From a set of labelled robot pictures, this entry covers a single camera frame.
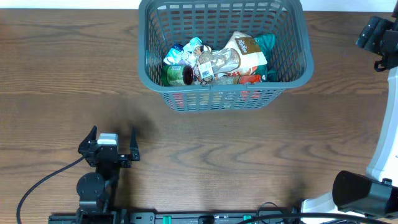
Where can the Kleenex tissue pack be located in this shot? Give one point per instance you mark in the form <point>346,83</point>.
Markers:
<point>180,55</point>

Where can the grey plastic basket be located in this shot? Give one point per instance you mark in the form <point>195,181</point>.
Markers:
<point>163,23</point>

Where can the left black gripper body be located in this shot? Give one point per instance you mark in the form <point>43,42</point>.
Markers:
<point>109,156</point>

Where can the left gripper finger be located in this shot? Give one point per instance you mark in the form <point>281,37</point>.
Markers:
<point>133,147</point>
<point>84,146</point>

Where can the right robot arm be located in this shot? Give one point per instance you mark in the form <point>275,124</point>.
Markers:
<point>373,195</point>

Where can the beige mushroom snack bag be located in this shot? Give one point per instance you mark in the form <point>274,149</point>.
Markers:
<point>240,56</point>

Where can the green lidded jar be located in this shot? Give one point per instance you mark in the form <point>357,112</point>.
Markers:
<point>176,75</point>

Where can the green Nescafe coffee bag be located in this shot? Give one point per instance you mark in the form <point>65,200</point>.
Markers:
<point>266,43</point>

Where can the light teal small packet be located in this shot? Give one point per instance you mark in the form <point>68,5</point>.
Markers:
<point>194,46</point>

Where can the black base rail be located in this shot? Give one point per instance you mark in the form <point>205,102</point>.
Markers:
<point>151,217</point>

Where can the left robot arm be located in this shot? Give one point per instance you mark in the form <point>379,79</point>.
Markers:
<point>97,189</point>

